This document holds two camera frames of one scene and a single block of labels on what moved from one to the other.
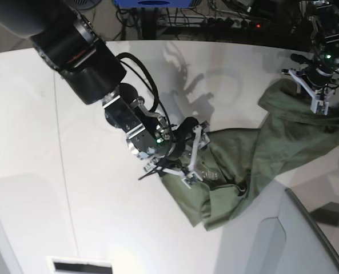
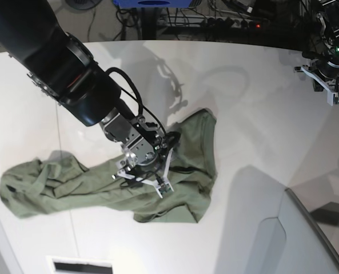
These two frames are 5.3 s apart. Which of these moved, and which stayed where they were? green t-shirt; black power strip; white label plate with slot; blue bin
Moved: green t-shirt
Stayed: blue bin; white label plate with slot; black power strip
